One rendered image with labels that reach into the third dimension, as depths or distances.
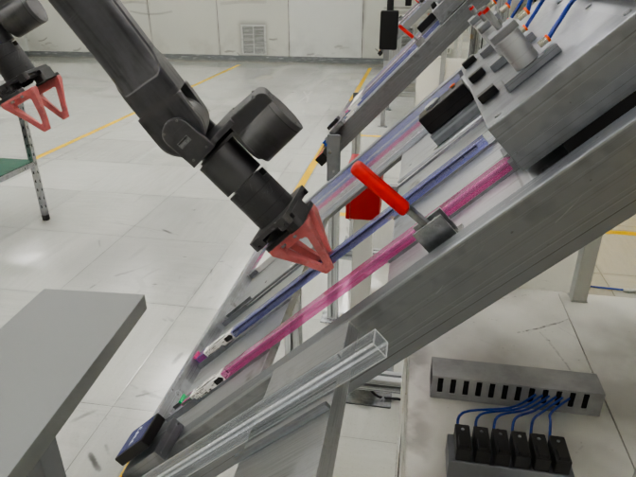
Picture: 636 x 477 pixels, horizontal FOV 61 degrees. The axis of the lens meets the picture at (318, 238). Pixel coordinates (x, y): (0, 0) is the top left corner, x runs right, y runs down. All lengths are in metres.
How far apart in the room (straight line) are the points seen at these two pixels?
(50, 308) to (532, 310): 1.02
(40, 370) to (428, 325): 0.80
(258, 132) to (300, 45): 8.83
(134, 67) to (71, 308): 0.75
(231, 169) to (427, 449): 0.49
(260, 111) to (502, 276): 0.33
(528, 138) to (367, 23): 8.83
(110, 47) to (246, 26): 9.01
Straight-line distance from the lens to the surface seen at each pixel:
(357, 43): 9.30
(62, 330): 1.22
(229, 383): 0.67
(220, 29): 9.79
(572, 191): 0.44
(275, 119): 0.63
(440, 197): 0.60
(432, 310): 0.47
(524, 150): 0.46
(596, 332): 1.19
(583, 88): 0.46
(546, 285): 2.18
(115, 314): 1.23
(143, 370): 2.05
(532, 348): 1.10
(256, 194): 0.65
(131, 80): 0.63
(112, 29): 0.63
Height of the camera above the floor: 1.23
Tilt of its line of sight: 25 degrees down
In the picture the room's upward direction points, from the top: straight up
